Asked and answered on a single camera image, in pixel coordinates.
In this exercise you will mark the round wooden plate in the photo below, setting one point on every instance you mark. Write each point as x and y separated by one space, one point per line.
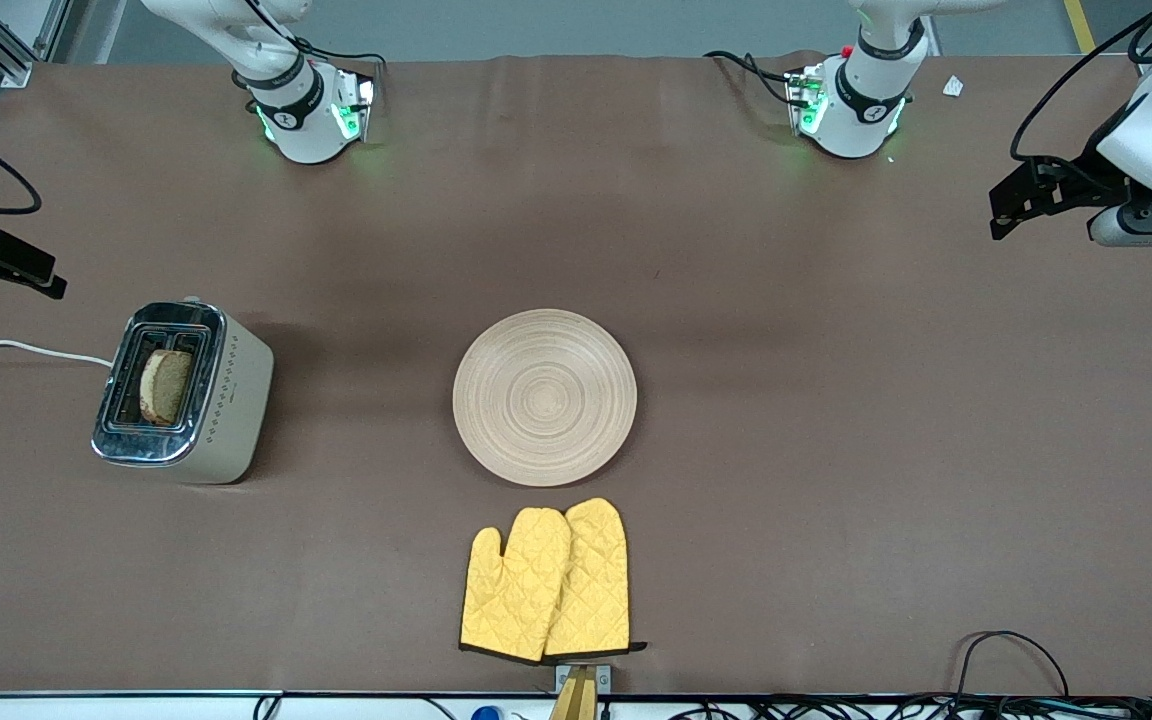
544 397

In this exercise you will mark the brown table cover sheet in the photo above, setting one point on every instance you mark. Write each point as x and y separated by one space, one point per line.
836 450

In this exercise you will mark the metal arm base bracket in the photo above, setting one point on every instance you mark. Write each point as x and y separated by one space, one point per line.
361 95
798 90

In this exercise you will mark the small metal clamp bracket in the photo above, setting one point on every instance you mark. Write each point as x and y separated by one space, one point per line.
604 680

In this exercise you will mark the brown toast slice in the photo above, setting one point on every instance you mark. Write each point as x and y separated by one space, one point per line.
168 385

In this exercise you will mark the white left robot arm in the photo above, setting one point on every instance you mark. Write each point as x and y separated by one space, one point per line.
866 120

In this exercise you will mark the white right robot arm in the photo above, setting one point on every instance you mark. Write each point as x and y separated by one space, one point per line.
301 130

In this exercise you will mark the white paper scrap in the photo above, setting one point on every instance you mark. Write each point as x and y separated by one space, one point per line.
953 86

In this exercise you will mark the blue round object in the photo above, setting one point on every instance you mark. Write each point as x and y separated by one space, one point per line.
486 714

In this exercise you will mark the yellow quilted oven mitt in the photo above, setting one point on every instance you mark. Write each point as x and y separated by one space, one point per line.
511 590
596 580

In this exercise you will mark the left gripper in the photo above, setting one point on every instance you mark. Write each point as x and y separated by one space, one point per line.
1074 184

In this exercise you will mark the cream and chrome toaster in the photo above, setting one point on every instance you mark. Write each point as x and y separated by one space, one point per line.
226 400

